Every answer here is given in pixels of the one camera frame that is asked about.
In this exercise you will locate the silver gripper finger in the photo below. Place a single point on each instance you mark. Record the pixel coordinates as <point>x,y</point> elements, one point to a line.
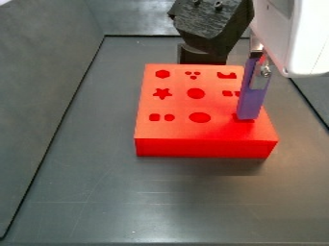
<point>261,73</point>

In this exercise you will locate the blue rectangle peg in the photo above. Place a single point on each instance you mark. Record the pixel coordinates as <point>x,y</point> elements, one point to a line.
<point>252,97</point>

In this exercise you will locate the black curved plastic stand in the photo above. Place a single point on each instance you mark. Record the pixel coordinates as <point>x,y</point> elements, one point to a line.
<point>211,25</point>

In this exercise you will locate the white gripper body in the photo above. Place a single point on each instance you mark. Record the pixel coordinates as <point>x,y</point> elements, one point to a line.
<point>292,28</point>

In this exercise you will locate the red shape sorter block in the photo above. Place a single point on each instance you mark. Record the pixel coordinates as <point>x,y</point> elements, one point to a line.
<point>188,114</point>

